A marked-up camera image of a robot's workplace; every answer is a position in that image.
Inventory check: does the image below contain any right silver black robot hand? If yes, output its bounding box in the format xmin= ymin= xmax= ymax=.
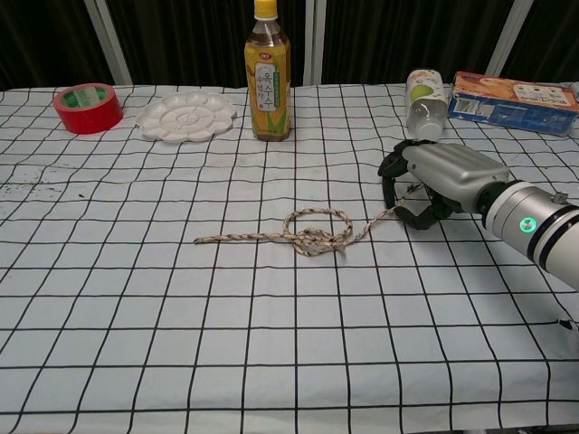
xmin=377 ymin=138 xmax=512 ymax=232

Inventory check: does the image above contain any beige braided rope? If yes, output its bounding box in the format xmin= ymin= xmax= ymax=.
xmin=193 ymin=183 xmax=426 ymax=259

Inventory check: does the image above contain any clear bottle with apple label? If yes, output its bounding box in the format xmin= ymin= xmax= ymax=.
xmin=404 ymin=68 xmax=449 ymax=142

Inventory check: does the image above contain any orange and blue snack box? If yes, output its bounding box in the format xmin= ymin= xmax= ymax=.
xmin=446 ymin=71 xmax=579 ymax=136

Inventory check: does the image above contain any dark pleated partition panel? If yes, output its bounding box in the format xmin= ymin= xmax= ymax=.
xmin=508 ymin=0 xmax=579 ymax=85
xmin=0 ymin=0 xmax=99 ymax=90
xmin=108 ymin=0 xmax=309 ymax=87
xmin=321 ymin=0 xmax=521 ymax=86

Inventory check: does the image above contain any yellow-capped tea bottle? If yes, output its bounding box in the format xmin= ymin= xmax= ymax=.
xmin=243 ymin=0 xmax=292 ymax=142

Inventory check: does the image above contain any white flower paint palette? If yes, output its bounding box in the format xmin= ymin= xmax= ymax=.
xmin=136 ymin=90 xmax=239 ymax=145

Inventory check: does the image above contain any white black-grid tablecloth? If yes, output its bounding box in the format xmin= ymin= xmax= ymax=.
xmin=0 ymin=80 xmax=579 ymax=434

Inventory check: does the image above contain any red tape roll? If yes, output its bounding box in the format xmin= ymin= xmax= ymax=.
xmin=52 ymin=82 xmax=124 ymax=136

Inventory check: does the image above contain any white partition frame post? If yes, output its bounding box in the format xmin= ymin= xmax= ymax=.
xmin=83 ymin=0 xmax=133 ymax=87
xmin=301 ymin=0 xmax=327 ymax=87
xmin=484 ymin=0 xmax=536 ymax=79

